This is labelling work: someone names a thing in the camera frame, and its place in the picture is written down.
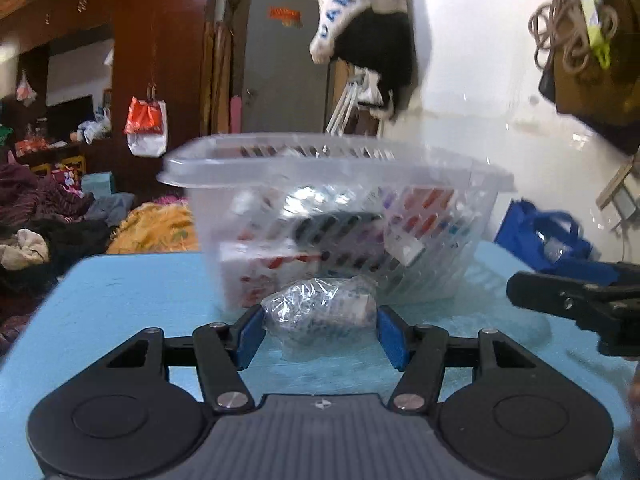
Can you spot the beige cloth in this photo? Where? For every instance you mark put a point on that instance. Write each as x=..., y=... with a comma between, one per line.
x=27, y=250

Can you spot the wall power strip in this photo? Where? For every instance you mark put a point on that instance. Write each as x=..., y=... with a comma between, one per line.
x=625, y=200

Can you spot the white plastic lattice basket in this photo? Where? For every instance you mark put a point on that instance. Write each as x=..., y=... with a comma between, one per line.
x=210, y=200

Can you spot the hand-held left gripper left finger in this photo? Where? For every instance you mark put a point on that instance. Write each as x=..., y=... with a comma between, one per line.
x=248, y=335

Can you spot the black packet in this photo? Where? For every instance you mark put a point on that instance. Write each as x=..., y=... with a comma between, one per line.
x=330, y=225

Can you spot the red white plastic bag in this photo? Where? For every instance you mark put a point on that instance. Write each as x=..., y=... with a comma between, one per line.
x=145, y=140

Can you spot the grey door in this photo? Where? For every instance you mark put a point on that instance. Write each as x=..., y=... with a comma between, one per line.
x=280, y=85

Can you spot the blue shopping bag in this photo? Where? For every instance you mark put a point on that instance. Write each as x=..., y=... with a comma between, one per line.
x=520, y=240

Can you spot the red white tissue box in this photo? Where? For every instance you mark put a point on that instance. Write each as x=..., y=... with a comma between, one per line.
x=260, y=270

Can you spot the pile of dark clothes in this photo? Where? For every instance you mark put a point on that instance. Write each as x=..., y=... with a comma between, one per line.
x=50, y=195

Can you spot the wooden planks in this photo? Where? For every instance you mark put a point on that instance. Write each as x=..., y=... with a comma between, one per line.
x=217, y=80

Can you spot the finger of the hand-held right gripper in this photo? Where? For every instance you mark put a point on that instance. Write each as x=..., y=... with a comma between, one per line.
x=540, y=290
x=585, y=271

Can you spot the blue white box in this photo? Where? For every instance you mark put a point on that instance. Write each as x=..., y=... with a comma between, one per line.
x=320, y=315

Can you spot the small hanging plastic bag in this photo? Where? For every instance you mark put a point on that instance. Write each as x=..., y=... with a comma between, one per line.
x=26, y=90

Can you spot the black television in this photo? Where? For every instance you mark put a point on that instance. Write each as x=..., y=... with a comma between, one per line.
x=70, y=117

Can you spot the pink roll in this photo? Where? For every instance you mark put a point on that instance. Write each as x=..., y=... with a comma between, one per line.
x=236, y=115

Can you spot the black hanging garment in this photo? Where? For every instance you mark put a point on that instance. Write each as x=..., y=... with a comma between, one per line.
x=380, y=45

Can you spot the yellow crate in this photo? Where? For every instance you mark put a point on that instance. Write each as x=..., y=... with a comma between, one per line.
x=69, y=167

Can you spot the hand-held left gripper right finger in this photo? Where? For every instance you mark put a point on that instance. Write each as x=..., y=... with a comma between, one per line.
x=392, y=335

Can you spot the blue grey garment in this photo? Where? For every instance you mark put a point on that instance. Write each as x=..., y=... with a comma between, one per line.
x=110, y=207

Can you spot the folded metal rack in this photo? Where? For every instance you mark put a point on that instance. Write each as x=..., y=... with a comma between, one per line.
x=345, y=105

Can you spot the yellow blanket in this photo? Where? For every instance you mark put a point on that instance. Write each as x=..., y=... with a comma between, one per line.
x=150, y=230

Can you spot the dark red wooden wardrobe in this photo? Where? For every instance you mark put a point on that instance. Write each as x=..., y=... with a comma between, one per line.
x=150, y=60

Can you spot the teal box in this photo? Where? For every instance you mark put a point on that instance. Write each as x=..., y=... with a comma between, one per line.
x=95, y=184

